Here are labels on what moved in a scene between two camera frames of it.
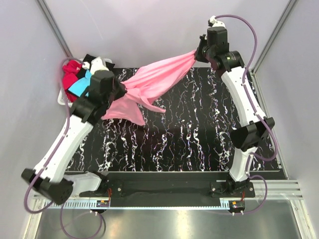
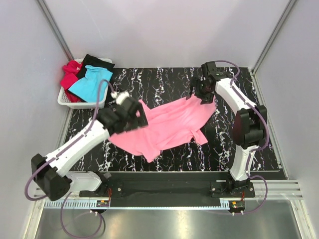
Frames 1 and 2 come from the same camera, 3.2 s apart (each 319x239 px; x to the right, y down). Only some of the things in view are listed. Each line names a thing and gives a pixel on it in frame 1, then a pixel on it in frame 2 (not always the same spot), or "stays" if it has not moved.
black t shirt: x=87 y=59 stays
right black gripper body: x=203 y=53 to x=202 y=89
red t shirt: x=70 y=75 stays
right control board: x=237 y=205 stays
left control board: x=102 y=203 stays
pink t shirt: x=142 y=88 to x=170 y=125
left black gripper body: x=119 y=92 to x=129 y=122
